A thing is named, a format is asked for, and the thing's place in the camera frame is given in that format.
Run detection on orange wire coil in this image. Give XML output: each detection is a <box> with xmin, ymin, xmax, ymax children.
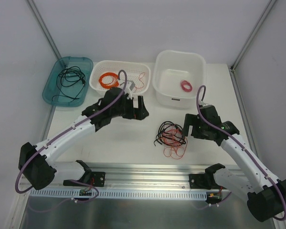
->
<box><xmin>99</xmin><ymin>72</ymin><xmax>121</xmax><ymax>89</ymax></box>

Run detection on teal transparent plastic tray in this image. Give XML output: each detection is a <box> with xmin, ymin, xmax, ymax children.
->
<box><xmin>42</xmin><ymin>56</ymin><xmax>93</xmax><ymax>107</ymax></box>

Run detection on white slotted cable duct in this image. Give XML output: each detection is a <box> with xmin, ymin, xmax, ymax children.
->
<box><xmin>30</xmin><ymin>188</ymin><xmax>207</xmax><ymax>201</ymax></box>

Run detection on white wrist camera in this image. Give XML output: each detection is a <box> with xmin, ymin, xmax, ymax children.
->
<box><xmin>119</xmin><ymin>81</ymin><xmax>135</xmax><ymax>99</ymax></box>
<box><xmin>199</xmin><ymin>101</ymin><xmax>213</xmax><ymax>109</ymax></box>

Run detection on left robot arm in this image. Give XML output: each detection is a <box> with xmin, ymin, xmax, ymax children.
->
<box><xmin>18</xmin><ymin>87</ymin><xmax>149</xmax><ymax>190</ymax></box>

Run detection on aluminium mounting rail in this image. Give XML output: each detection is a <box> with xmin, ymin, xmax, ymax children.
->
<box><xmin>50</xmin><ymin>161</ymin><xmax>209</xmax><ymax>189</ymax></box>

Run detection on aluminium frame post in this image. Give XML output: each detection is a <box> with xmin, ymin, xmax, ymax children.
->
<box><xmin>230</xmin><ymin>0</ymin><xmax>277</xmax><ymax>72</ymax></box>
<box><xmin>25</xmin><ymin>0</ymin><xmax>61</xmax><ymax>60</ymax></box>

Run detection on white perforated plastic basket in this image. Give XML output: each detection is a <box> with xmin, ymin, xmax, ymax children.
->
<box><xmin>89</xmin><ymin>60</ymin><xmax>151</xmax><ymax>98</ymax></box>

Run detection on pink wire coil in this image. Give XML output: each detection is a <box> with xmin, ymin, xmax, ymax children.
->
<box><xmin>180</xmin><ymin>79</ymin><xmax>193</xmax><ymax>92</ymax></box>

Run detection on thin black cable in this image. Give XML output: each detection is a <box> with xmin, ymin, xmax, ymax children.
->
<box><xmin>51</xmin><ymin>81</ymin><xmax>84</xmax><ymax>103</ymax></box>

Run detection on coiled black cable in tray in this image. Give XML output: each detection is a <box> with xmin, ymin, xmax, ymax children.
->
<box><xmin>58</xmin><ymin>66</ymin><xmax>87</xmax><ymax>88</ymax></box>

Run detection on left aluminium frame post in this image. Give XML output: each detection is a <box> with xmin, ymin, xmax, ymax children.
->
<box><xmin>25</xmin><ymin>0</ymin><xmax>61</xmax><ymax>60</ymax></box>

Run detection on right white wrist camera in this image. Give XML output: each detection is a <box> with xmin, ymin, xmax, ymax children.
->
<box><xmin>199</xmin><ymin>101</ymin><xmax>213</xmax><ymax>109</ymax></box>

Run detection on white plastic tub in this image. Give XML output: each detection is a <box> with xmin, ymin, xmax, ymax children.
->
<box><xmin>153</xmin><ymin>50</ymin><xmax>206</xmax><ymax>109</ymax></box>

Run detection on right aluminium frame post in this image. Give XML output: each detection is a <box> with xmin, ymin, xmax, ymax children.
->
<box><xmin>230</xmin><ymin>0</ymin><xmax>277</xmax><ymax>72</ymax></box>

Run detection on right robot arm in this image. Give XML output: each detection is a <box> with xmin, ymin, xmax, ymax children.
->
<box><xmin>183</xmin><ymin>105</ymin><xmax>286</xmax><ymax>222</ymax></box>

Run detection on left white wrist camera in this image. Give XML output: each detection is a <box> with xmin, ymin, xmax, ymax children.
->
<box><xmin>119</xmin><ymin>81</ymin><xmax>135</xmax><ymax>99</ymax></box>

